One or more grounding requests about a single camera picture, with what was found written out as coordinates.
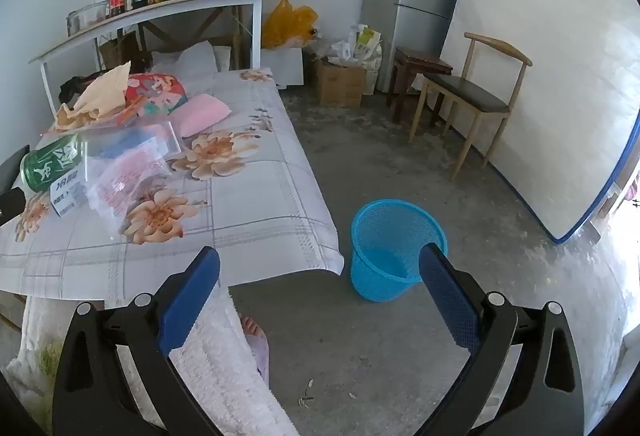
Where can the black plastic bag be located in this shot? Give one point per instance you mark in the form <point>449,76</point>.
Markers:
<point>77,86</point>

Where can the pink sponge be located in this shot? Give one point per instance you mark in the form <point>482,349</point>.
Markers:
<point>205,114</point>

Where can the blue plastic basket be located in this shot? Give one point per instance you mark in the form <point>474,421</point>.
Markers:
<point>380,236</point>

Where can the white table wooden top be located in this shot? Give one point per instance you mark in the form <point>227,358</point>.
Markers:
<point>200,2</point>

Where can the blue and white box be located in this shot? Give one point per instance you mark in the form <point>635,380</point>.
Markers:
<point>67,193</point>

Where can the white mattress blue edge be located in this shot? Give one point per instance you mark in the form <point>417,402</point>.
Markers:
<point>540,91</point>

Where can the crumpled tan paper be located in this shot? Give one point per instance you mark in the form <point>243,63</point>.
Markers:
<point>102,91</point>

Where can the wooden chair dark seat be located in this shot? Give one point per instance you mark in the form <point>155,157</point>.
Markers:
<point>470,92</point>

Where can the red floral package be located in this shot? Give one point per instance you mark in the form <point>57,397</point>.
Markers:
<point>160,91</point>

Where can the yellow plastic bag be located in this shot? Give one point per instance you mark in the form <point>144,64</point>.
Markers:
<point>285,24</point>

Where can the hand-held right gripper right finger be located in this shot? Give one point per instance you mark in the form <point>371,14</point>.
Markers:
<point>450,301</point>

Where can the clear zip bag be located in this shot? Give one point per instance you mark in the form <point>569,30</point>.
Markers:
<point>160,136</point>

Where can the green drink can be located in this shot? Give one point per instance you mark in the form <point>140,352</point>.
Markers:
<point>50,164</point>

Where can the clear glass container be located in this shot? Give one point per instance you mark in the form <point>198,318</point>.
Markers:
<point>87,19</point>

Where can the white foam box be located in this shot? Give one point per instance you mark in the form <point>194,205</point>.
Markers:
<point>285,66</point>

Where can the floral tablecloth table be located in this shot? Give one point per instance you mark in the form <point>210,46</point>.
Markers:
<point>250,216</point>

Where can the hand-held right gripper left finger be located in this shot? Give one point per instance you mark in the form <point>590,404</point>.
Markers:
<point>192,296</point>

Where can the white fluffy blanket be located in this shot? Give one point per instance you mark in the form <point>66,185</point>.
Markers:
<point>215,366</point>

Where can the person's foot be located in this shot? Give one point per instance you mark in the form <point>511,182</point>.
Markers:
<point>252,331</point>

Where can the clear bag pink print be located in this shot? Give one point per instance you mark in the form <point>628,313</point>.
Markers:
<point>125,186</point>

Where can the dark wooden stool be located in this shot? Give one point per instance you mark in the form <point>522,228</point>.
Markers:
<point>420,59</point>

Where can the white sack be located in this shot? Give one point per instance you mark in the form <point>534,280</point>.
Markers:
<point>185,59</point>

